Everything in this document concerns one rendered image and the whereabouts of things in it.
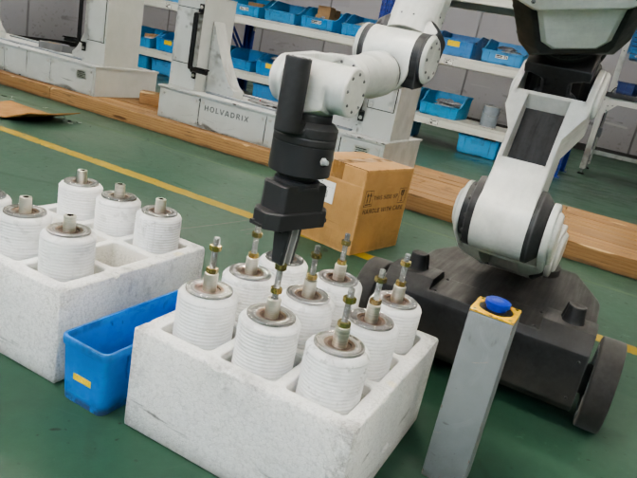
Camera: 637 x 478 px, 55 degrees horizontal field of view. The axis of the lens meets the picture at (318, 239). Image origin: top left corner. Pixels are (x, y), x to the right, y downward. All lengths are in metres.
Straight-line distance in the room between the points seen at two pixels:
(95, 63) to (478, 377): 3.57
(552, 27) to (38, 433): 1.10
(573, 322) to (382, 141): 1.88
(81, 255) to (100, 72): 3.07
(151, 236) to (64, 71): 3.09
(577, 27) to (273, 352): 0.77
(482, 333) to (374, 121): 2.23
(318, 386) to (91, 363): 0.40
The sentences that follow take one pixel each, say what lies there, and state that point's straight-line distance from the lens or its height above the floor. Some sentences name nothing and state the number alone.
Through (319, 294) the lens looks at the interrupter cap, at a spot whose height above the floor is 0.25.
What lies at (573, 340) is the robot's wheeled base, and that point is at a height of 0.19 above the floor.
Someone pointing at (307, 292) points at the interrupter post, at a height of 0.26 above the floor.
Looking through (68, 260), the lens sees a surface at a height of 0.21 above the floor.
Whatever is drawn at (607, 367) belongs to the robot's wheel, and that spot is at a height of 0.17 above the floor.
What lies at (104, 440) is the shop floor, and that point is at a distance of 1.07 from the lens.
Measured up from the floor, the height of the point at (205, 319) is 0.22.
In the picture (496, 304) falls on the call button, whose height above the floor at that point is 0.33.
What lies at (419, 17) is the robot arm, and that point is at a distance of 1.08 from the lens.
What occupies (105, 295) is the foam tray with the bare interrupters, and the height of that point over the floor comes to 0.14.
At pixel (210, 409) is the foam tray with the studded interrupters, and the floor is 0.11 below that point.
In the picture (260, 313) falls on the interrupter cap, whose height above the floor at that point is 0.25.
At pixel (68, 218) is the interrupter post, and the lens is 1.17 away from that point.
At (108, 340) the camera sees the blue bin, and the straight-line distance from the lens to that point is 1.19.
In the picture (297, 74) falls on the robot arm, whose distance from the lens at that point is 0.79.
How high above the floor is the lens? 0.65
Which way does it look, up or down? 17 degrees down
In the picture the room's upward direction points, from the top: 12 degrees clockwise
